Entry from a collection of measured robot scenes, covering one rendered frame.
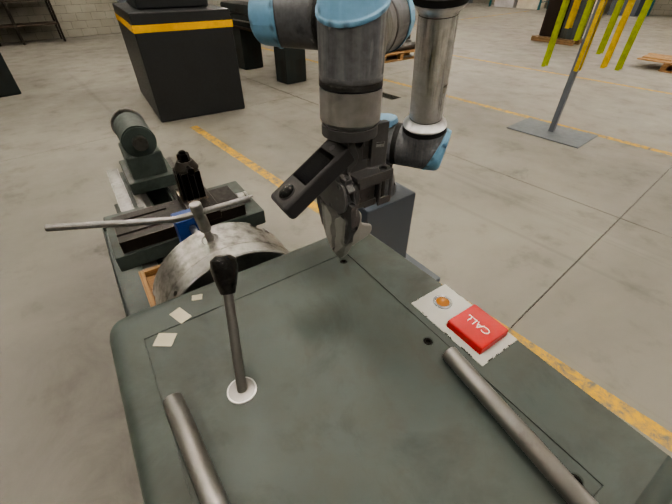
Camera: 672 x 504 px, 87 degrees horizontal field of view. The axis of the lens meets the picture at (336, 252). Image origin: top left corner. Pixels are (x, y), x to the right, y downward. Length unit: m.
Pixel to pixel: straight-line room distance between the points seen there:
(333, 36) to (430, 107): 0.58
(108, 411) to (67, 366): 0.42
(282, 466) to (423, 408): 0.17
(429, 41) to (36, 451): 2.17
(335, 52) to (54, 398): 2.17
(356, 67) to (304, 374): 0.37
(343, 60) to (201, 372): 0.41
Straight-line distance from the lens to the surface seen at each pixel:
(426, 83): 0.94
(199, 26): 5.57
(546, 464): 0.46
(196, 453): 0.44
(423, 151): 1.01
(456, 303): 0.58
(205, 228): 0.72
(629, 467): 0.53
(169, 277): 0.76
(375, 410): 0.46
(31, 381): 2.49
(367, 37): 0.42
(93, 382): 2.30
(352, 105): 0.43
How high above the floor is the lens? 1.66
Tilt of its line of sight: 39 degrees down
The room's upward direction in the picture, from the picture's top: straight up
